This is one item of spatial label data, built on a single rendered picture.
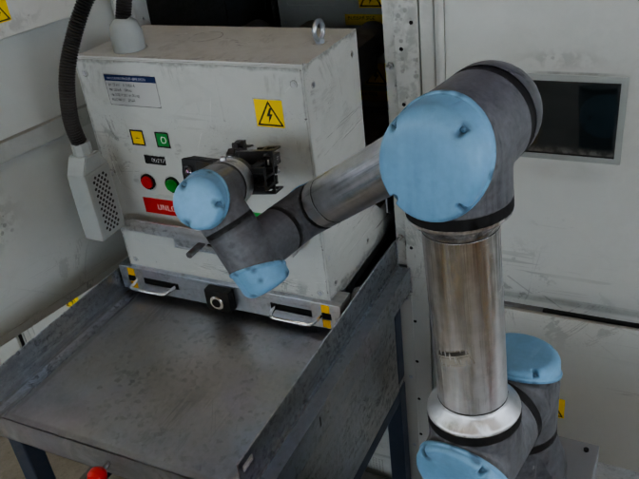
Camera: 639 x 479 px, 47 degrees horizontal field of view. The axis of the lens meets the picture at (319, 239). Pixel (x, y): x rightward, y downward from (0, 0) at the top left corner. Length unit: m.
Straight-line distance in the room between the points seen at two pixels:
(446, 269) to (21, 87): 1.08
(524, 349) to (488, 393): 0.18
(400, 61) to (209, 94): 0.37
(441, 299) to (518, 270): 0.74
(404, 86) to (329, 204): 0.49
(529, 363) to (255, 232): 0.41
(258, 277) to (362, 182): 0.19
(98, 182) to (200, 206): 0.52
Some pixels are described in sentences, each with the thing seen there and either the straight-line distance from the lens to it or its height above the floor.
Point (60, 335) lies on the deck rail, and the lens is 1.62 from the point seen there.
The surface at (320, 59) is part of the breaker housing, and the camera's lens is 1.29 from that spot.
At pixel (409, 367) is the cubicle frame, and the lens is 1.84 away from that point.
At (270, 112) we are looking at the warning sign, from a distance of 1.29.
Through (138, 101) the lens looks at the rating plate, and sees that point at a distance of 1.45.
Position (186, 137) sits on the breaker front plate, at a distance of 1.42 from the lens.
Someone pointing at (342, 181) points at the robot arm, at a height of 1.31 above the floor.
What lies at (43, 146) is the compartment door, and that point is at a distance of 1.69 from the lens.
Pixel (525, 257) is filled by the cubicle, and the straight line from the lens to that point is 1.54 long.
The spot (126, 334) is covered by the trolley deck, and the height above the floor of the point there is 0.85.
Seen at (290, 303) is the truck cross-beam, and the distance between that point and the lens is 1.47.
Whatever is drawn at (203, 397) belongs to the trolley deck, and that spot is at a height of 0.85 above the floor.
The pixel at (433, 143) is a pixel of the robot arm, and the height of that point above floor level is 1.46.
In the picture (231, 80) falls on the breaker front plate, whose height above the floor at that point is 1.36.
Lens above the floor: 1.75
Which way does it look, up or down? 30 degrees down
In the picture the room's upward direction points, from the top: 7 degrees counter-clockwise
